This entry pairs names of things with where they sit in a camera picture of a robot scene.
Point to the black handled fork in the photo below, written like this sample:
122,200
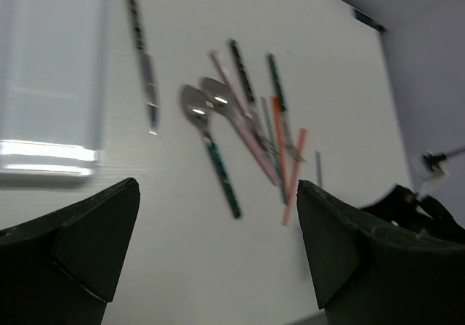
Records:
254,119

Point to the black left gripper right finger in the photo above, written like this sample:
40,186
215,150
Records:
399,260

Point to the white divided plastic tray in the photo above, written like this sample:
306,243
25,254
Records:
53,55

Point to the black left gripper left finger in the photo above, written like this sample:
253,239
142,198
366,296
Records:
64,267

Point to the black handled table knife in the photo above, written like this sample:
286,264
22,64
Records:
146,67

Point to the right blue table label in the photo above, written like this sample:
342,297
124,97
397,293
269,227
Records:
367,20

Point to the teal handled spoon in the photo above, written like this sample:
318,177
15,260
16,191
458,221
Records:
196,109

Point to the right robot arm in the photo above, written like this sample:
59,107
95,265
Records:
399,260

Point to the pink handled spoon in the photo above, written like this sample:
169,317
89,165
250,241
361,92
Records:
223,100

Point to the teal chopstick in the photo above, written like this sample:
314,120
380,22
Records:
272,143
319,170

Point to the teal handled fork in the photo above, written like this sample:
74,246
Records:
279,93

